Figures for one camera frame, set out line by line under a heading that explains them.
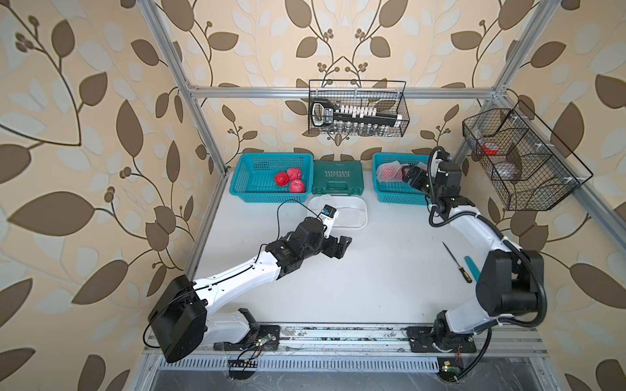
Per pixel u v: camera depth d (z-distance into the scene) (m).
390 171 1.08
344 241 0.70
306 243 0.60
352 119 0.83
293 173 1.12
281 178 1.12
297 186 1.07
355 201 1.04
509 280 0.44
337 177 1.12
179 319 0.41
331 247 0.69
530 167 0.73
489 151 0.82
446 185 0.66
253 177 1.18
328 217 0.69
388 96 0.91
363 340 0.75
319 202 1.00
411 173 0.79
